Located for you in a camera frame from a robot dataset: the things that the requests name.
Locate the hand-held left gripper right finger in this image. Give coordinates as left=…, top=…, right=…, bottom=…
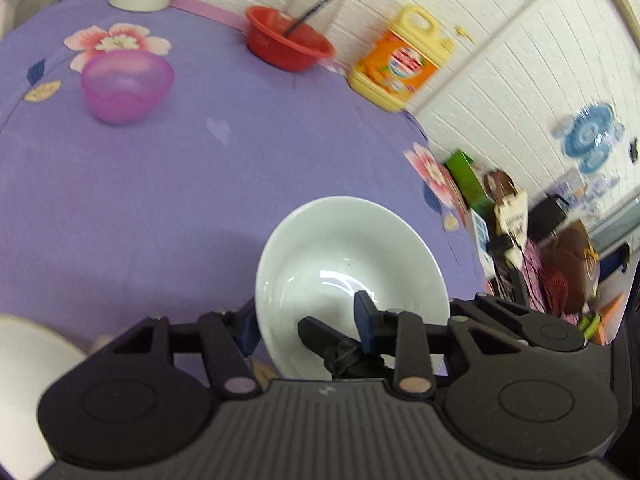
left=353, top=290, right=532, bottom=401

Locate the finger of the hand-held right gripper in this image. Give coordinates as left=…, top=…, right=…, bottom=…
left=297, top=316, right=387, bottom=382

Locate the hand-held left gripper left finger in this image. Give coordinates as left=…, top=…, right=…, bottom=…
left=107, top=298, right=263, bottom=401

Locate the white bowl with red pattern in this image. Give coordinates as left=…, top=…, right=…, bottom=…
left=254, top=196, right=451, bottom=382

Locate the patterned pink cloth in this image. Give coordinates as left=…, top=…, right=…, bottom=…
left=520, top=239, right=572, bottom=313

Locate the brown round bag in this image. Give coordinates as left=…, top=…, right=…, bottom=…
left=542, top=219, right=602, bottom=312

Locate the white tote bag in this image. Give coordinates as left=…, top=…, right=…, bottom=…
left=492, top=189, right=532, bottom=267

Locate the black speaker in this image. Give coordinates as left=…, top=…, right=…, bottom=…
left=527, top=195, right=569, bottom=247

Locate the purple floral tablecloth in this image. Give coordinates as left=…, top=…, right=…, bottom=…
left=0, top=0, right=490, bottom=397

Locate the green box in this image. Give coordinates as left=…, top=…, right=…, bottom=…
left=443, top=148, right=497, bottom=214

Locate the blue paper fan decoration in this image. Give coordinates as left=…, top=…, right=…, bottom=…
left=552, top=102, right=627, bottom=176

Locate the white plate with blue rim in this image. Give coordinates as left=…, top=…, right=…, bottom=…
left=0, top=314, right=90, bottom=480

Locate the yellow detergent bottle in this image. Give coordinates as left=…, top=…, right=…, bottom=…
left=348, top=4, right=457, bottom=114

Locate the purple plastic bowl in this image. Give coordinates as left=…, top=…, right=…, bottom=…
left=81, top=49, right=176, bottom=126

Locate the red plastic basin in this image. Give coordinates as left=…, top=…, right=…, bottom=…
left=244, top=5, right=335, bottom=72

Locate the white wall cable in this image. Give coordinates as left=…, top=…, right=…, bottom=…
left=414, top=0, right=603, bottom=112

